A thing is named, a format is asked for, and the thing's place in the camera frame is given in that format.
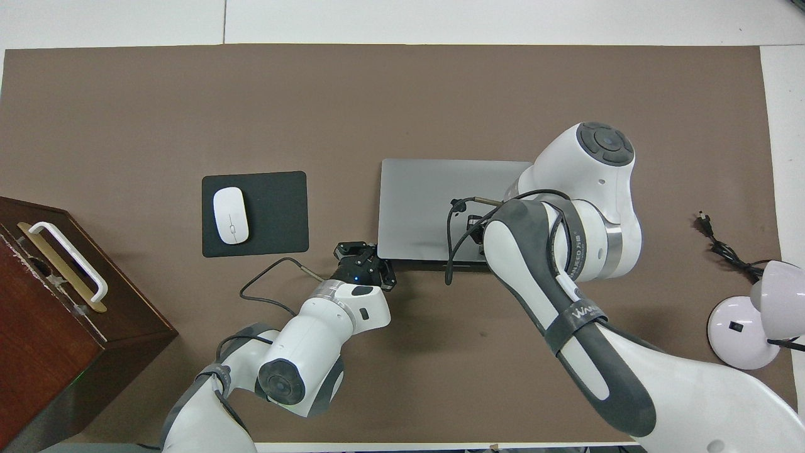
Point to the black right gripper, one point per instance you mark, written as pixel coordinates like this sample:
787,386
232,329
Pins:
477,225

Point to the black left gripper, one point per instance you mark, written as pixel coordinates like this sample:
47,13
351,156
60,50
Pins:
361,270

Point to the grey aluminium laptop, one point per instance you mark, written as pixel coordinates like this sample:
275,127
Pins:
415,201

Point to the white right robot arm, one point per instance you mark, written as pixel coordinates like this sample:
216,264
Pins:
692,402

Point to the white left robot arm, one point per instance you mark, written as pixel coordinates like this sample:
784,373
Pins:
308,340

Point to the black mouse pad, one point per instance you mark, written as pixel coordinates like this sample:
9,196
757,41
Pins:
277,214

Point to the brown table mat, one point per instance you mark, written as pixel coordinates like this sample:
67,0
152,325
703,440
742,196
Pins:
440,377

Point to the white computer mouse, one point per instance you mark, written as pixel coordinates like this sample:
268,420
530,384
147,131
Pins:
231,215

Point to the white desk lamp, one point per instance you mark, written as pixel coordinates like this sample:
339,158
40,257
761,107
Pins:
736,333

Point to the dark brown wooden box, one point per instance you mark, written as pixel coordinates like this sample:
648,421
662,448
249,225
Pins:
38,352

